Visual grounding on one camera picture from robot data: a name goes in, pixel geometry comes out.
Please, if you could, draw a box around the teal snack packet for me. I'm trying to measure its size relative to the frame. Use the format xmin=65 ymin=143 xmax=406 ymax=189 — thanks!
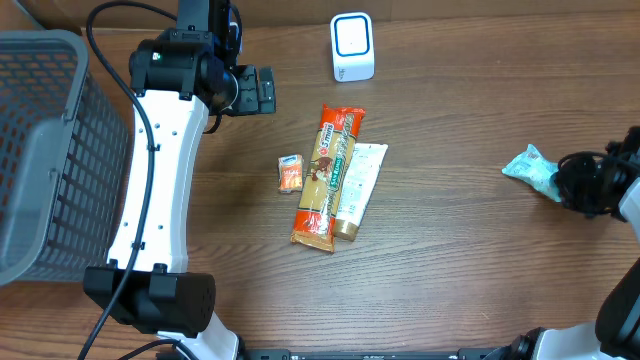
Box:
xmin=501 ymin=144 xmax=561 ymax=203

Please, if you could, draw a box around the orange small snack box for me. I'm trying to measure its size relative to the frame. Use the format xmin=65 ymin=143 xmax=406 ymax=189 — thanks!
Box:
xmin=278 ymin=154 xmax=303 ymax=193

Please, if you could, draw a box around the orange spaghetti pack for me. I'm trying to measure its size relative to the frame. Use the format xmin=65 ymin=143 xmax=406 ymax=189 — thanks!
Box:
xmin=290 ymin=105 xmax=366 ymax=253

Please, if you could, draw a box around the white cosmetic tube gold cap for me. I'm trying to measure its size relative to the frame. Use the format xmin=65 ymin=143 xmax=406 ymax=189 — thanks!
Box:
xmin=333 ymin=143 xmax=388 ymax=241

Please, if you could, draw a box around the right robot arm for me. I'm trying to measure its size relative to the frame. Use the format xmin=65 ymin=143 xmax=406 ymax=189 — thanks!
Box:
xmin=484 ymin=126 xmax=639 ymax=360

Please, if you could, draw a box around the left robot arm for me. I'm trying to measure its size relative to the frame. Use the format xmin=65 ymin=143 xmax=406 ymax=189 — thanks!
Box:
xmin=83 ymin=0 xmax=276 ymax=360

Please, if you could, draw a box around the white barcode scanner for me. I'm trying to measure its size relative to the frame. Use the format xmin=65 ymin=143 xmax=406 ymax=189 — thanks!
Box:
xmin=329 ymin=12 xmax=375 ymax=82

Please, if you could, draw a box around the grey plastic mesh basket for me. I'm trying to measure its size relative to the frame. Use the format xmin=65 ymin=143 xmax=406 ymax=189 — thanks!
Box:
xmin=1 ymin=30 xmax=130 ymax=284

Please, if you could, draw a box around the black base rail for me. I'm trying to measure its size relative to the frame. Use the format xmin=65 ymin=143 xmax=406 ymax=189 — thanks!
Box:
xmin=241 ymin=348 xmax=495 ymax=360

